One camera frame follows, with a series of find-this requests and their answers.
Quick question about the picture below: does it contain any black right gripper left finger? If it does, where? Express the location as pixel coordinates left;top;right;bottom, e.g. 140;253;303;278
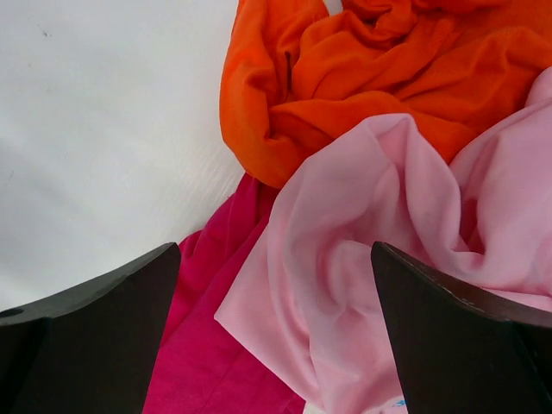
1;243;181;414

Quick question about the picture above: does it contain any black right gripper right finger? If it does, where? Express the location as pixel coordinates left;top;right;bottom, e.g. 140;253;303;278
371;242;551;413

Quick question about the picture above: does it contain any orange t shirt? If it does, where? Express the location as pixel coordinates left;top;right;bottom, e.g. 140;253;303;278
220;1;551;188

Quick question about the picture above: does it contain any magenta t shirt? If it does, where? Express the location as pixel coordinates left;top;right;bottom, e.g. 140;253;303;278
143;175;305;414

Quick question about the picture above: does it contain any light pink t shirt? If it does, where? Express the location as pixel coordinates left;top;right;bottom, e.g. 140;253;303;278
215;71;551;413

